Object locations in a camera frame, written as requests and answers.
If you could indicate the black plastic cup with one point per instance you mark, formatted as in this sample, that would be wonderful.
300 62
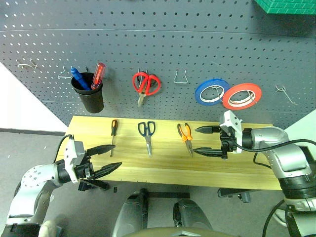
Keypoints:
92 101

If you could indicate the grey pegboard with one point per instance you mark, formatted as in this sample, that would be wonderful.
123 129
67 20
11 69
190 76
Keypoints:
158 49

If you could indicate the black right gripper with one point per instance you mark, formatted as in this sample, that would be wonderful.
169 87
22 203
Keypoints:
225 142

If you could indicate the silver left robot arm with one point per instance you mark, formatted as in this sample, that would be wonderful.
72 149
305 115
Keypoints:
34 175

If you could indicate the bent metal peg hook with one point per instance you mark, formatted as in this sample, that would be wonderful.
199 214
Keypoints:
24 66

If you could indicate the thin metal peg hook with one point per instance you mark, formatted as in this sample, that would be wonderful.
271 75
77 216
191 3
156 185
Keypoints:
218 92
251 96

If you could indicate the black table clamp bracket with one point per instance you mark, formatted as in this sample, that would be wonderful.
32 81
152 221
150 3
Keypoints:
96 184
232 193

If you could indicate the long metal peg hook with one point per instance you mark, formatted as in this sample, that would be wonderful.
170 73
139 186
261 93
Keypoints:
286 95

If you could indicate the red tape roll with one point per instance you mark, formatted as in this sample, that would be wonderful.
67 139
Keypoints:
247 87

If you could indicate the olive grey robot torso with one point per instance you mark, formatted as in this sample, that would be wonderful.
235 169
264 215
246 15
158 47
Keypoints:
182 233

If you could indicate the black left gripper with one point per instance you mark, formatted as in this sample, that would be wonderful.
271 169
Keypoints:
85 169

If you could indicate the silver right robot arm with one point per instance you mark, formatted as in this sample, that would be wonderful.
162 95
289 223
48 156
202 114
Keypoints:
276 138

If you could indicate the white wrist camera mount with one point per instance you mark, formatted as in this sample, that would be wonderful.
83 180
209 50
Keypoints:
232 119
70 153

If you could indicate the double prong metal hook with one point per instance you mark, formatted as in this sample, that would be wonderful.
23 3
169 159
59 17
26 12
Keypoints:
142 71

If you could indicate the grey rounded robot leg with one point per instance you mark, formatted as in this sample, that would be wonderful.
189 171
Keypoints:
192 214
128 214

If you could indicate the orange black needle-nose pliers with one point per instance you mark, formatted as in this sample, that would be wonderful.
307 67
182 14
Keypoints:
187 137

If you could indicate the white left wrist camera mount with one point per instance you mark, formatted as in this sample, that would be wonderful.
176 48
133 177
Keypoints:
70 153

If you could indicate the blue tape roll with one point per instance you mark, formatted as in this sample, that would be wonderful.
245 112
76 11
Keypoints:
200 92

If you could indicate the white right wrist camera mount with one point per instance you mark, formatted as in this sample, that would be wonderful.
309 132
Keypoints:
232 119

